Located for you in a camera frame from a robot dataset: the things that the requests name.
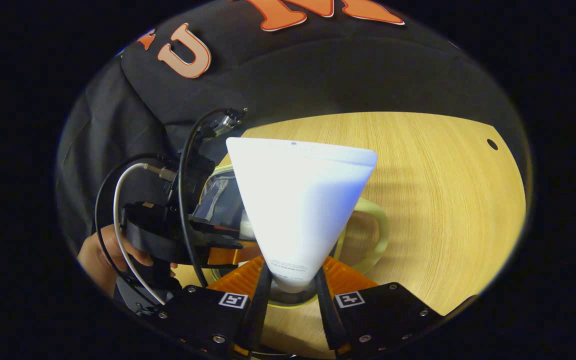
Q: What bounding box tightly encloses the white cable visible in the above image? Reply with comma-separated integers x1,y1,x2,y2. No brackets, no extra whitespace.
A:
113,162,176,307

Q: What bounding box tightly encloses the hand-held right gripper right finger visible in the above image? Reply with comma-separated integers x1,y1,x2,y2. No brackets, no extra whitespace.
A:
314,255,444,357

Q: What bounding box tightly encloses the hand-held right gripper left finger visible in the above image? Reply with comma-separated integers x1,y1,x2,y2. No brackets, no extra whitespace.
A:
157,255,274,358

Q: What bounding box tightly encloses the white squeeze tube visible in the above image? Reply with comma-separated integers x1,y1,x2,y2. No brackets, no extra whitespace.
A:
225,136,379,294

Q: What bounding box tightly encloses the thick black cable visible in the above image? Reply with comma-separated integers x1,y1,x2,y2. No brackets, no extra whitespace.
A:
178,107,249,290

